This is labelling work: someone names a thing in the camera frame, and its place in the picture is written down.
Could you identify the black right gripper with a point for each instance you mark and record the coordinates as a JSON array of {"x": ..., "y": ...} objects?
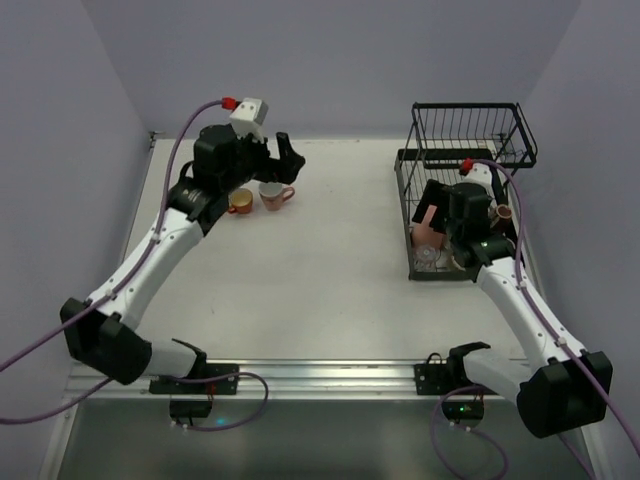
[{"x": 430, "y": 211}]

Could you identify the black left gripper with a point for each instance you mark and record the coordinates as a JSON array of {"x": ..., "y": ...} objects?
[{"x": 270, "y": 163}]

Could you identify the peach floral mug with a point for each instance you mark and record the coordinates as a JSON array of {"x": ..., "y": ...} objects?
[{"x": 275, "y": 195}]

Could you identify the tall pink plastic cup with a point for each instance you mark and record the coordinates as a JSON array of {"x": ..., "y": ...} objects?
[{"x": 422, "y": 233}]

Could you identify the orange glazed mug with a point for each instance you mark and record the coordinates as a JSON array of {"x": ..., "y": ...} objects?
[{"x": 241, "y": 202}]

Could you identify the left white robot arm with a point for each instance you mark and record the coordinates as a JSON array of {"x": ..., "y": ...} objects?
[{"x": 101, "y": 331}]

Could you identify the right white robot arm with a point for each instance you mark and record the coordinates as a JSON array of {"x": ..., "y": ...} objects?
[{"x": 563, "y": 386}]

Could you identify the clear glass cup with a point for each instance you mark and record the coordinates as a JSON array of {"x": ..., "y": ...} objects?
[{"x": 427, "y": 257}]

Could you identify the brown striped mug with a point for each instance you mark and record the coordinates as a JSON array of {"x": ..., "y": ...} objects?
[{"x": 501, "y": 218}]

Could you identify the speckled beige small cup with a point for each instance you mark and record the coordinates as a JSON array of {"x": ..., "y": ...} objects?
[{"x": 457, "y": 260}]

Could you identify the right black controller box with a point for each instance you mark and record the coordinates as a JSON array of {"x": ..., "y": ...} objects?
[{"x": 466, "y": 413}]

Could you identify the black controller box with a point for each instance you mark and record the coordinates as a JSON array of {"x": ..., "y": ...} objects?
[
  {"x": 189, "y": 412},
  {"x": 466, "y": 413}
]

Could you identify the left black controller box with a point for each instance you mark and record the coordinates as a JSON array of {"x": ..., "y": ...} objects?
[{"x": 189, "y": 412}]

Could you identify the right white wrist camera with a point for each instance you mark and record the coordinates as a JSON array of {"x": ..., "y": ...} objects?
[{"x": 477, "y": 173}]

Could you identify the black wire dish rack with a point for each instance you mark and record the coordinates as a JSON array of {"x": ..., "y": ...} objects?
[{"x": 453, "y": 177}]

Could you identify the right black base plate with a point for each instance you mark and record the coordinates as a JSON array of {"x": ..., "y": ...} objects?
[{"x": 438, "y": 375}]

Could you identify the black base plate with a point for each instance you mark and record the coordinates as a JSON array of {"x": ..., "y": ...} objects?
[
  {"x": 211, "y": 379},
  {"x": 438, "y": 375}
]

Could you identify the aluminium mounting rail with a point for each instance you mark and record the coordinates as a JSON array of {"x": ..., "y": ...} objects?
[{"x": 320, "y": 380}]

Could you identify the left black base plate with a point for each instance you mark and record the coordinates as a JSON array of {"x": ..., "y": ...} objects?
[{"x": 211, "y": 379}]

